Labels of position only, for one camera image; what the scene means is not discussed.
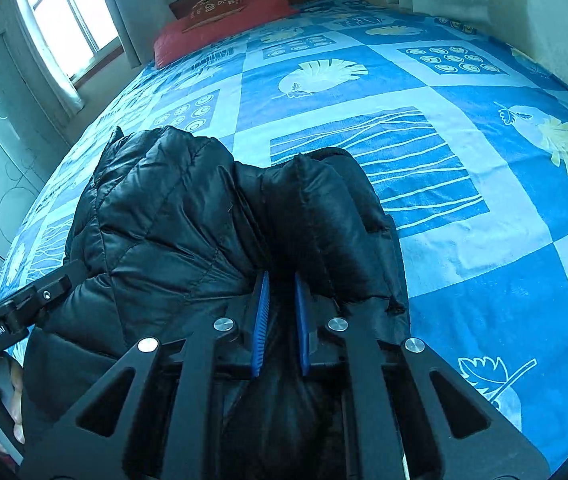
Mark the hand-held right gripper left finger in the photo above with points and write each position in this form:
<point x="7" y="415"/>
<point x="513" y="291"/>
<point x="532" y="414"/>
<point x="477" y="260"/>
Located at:
<point x="260" y="325"/>

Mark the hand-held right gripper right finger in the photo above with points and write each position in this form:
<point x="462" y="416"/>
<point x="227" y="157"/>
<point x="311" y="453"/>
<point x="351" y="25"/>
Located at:
<point x="303" y="330"/>

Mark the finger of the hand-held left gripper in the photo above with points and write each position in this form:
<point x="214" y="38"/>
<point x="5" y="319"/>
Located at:
<point x="59" y="282"/>

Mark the black puffer jacket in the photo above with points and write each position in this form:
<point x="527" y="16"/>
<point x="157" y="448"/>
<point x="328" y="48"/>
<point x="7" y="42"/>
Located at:
<point x="164" y="220"/>

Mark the bed with blue patterned sheet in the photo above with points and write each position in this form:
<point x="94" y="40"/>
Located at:
<point x="464" y="270"/>

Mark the white sheer curtain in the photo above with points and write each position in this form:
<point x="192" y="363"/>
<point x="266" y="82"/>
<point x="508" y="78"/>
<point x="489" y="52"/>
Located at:
<point x="49" y="55"/>

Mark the window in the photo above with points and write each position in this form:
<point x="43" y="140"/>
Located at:
<point x="74" y="10"/>

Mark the red pillow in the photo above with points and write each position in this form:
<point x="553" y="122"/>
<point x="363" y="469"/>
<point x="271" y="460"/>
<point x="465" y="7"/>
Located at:
<point x="234" y="30"/>

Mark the small printed red cushion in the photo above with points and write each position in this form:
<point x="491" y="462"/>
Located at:
<point x="216" y="10"/>

